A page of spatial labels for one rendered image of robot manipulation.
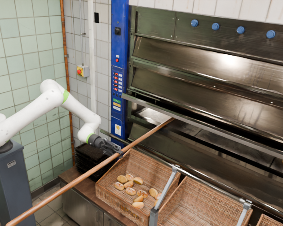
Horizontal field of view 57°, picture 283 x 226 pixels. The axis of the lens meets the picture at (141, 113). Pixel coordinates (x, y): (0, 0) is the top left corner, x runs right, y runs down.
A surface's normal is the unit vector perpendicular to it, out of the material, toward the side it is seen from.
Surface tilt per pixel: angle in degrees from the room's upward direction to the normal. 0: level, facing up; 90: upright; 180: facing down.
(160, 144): 70
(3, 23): 90
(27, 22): 90
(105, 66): 90
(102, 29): 90
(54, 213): 0
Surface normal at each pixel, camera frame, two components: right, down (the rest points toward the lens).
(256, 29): -0.62, 0.33
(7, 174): 0.83, 0.29
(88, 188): 0.06, -0.89
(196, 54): -0.56, 0.00
